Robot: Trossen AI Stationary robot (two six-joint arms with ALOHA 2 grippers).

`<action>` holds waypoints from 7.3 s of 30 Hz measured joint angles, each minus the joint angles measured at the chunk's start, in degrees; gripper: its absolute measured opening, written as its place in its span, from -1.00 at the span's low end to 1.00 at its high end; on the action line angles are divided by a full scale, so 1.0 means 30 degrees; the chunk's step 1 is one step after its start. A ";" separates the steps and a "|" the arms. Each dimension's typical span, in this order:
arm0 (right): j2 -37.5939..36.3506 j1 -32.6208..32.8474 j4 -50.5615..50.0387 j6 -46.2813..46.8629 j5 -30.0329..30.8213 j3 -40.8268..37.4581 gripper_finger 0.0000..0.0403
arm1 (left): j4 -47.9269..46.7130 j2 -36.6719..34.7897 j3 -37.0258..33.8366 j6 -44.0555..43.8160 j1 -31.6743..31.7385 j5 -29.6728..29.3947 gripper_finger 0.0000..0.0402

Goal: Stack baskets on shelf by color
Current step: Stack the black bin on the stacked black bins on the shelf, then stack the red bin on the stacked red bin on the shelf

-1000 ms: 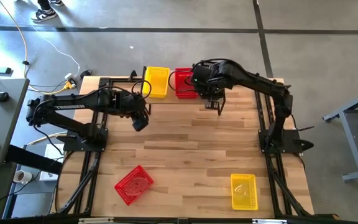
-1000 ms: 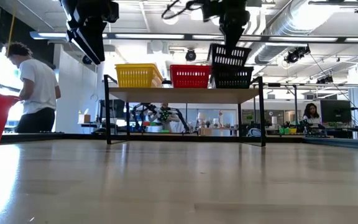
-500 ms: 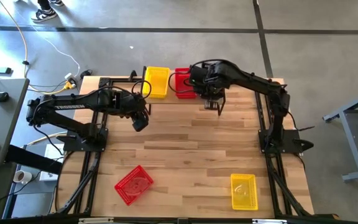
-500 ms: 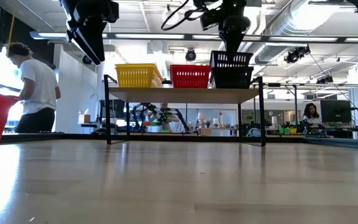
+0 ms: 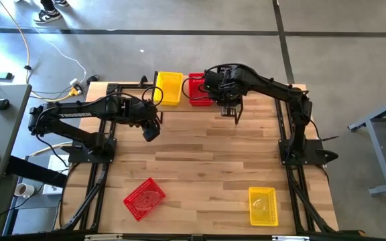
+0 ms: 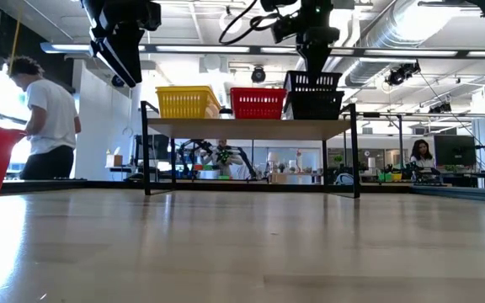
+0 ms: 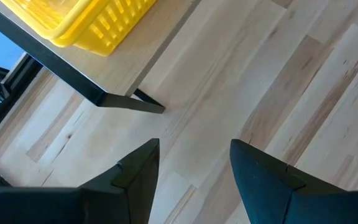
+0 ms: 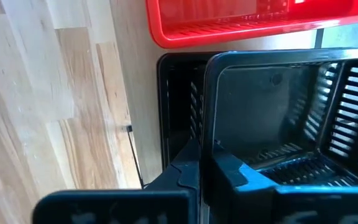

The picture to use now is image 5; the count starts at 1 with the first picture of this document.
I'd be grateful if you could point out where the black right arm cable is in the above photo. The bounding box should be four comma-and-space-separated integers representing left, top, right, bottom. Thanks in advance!
181, 63, 244, 102

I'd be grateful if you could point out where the yellow slotted plastic basket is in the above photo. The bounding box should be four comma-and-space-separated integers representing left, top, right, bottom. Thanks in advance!
153, 71, 184, 107
248, 186, 279, 228

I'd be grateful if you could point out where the person's leg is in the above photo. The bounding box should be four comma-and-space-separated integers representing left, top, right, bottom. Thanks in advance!
40, 0, 57, 12

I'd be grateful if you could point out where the black cable with plug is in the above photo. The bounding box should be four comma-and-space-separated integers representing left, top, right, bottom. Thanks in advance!
308, 118, 340, 141

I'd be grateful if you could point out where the grey desk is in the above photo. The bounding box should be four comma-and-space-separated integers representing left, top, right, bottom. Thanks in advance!
0, 83, 33, 182

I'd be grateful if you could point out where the black clamp handle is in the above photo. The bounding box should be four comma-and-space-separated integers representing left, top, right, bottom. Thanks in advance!
316, 149, 340, 164

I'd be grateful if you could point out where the red slotted plastic basket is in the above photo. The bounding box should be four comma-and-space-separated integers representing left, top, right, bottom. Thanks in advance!
123, 177, 167, 222
188, 72, 215, 107

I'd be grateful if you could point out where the beige floor cable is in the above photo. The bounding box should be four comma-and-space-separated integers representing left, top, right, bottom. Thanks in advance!
0, 0, 80, 101

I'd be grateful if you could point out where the black aluminium table frame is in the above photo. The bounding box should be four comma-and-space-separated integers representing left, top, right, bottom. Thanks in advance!
54, 70, 365, 241

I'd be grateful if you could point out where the black desk support bar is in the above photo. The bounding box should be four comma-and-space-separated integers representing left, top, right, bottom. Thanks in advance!
5, 155, 67, 188

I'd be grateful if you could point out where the white cup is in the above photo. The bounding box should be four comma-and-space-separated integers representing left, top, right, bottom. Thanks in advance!
13, 183, 36, 199

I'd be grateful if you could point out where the white paper sheet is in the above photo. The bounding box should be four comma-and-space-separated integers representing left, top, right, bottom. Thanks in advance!
42, 153, 70, 196

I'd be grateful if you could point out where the cream hose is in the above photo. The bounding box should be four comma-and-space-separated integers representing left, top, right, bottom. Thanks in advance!
28, 141, 74, 158

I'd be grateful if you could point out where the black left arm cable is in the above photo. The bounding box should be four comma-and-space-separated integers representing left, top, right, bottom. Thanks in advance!
141, 86, 165, 108

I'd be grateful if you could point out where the silver metal bracket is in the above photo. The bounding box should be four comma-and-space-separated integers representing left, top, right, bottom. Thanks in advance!
84, 234, 124, 241
271, 235, 310, 241

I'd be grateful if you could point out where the grey metal table frame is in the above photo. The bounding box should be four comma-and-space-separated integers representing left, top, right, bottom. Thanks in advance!
347, 92, 386, 197

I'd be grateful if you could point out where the white floor cable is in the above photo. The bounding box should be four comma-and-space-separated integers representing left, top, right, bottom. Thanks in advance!
31, 26, 87, 81

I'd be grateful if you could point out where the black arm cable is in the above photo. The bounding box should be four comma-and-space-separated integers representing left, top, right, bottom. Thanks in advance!
141, 86, 165, 108
181, 63, 244, 102

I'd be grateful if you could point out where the wooden shelf with metal legs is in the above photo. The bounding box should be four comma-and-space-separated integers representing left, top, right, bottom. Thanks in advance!
152, 70, 245, 125

